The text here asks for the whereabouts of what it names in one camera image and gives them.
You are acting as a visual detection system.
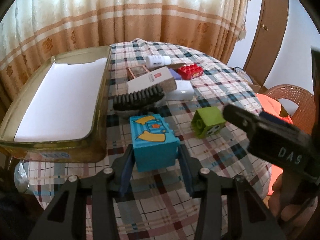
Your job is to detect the black ridged clip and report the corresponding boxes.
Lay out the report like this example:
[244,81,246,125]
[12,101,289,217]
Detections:
[113,85,165,118]

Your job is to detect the person's right hand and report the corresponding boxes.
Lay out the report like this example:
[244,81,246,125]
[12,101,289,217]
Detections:
[268,174,318,226]

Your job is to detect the white pill bottle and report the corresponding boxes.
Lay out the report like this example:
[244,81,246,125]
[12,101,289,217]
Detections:
[145,55,171,70]

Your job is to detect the white charger adapter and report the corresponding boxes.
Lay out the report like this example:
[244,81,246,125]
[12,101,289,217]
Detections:
[165,80,194,101]

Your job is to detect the green toy block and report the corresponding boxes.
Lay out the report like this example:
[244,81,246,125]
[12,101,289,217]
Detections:
[191,107,226,139]

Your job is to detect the white paper tray liner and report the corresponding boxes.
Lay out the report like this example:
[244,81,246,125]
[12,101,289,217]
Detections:
[14,58,107,142]

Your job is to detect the cream orange curtain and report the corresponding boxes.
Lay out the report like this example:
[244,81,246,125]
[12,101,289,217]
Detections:
[1,0,248,108]

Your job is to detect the white cardboard box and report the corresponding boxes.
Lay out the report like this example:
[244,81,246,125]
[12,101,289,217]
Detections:
[126,67,177,93]

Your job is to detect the brown wicker chair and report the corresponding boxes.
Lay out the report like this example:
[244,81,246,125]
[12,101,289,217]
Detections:
[264,84,316,135]

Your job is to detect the purple cube block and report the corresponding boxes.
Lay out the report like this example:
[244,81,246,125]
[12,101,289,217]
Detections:
[169,68,183,81]

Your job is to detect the gold metal tray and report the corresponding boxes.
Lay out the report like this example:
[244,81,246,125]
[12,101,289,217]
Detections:
[1,46,111,163]

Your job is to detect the plaid tablecloth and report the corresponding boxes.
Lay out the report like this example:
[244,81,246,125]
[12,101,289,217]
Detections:
[28,38,271,239]

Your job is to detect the brown wooden comb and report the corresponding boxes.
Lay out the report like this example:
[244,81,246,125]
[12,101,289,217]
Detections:
[167,63,185,69]

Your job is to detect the brown wooden cabinet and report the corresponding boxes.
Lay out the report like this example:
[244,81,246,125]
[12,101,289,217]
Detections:
[244,0,289,87]

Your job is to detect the orange cloth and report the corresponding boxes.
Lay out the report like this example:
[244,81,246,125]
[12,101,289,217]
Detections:
[256,94,293,196]

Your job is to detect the blue toy block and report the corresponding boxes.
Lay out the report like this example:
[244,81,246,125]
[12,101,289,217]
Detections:
[129,114,180,172]

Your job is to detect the red toy brick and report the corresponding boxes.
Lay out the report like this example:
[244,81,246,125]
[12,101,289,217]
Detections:
[176,63,203,80]

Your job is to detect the copper picture frame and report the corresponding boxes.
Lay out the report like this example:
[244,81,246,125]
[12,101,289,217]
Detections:
[126,65,150,80]

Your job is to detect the cardboard box with tin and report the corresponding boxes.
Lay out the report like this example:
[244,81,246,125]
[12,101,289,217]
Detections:
[233,67,261,93]

